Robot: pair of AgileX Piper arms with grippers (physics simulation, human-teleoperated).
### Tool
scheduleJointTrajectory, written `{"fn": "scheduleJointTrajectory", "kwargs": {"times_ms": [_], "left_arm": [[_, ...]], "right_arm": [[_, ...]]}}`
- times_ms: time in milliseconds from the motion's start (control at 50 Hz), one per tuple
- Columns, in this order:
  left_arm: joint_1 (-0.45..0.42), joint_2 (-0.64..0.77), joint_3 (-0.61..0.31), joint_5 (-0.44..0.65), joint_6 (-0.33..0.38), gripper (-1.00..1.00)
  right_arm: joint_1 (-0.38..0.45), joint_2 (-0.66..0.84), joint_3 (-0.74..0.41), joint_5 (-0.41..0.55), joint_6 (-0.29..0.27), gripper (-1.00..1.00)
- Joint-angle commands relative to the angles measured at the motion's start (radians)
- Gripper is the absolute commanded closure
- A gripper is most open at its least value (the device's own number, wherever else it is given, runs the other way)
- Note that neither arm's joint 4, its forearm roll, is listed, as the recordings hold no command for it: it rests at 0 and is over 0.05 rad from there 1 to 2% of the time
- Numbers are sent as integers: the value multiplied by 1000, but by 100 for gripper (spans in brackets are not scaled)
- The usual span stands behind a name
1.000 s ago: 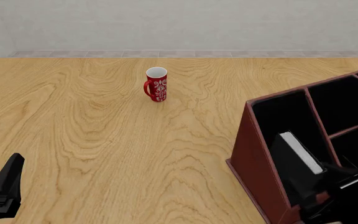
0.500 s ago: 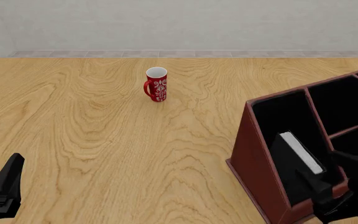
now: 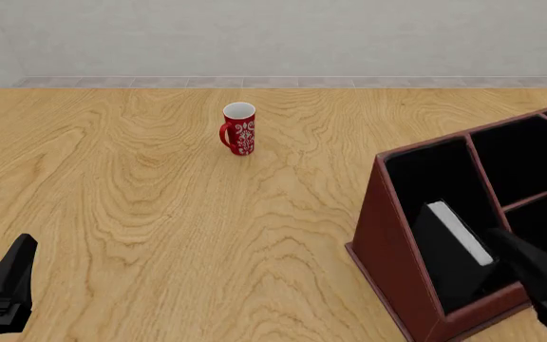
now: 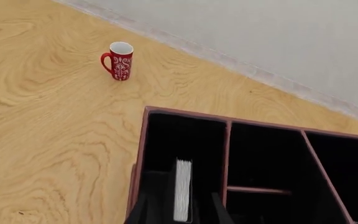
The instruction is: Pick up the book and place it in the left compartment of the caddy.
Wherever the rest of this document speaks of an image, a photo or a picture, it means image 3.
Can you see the black book with white pages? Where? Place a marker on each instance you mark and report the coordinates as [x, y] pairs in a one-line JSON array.
[[463, 235]]

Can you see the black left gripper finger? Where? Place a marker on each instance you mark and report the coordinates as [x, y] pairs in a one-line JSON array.
[[11, 274]]

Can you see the red-brown desk caddy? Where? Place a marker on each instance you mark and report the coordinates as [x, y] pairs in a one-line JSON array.
[[387, 228]]

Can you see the red mug with white pattern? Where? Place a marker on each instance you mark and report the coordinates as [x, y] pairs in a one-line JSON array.
[[240, 132]]

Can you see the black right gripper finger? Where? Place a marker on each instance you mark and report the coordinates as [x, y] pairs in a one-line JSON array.
[[544, 270]]

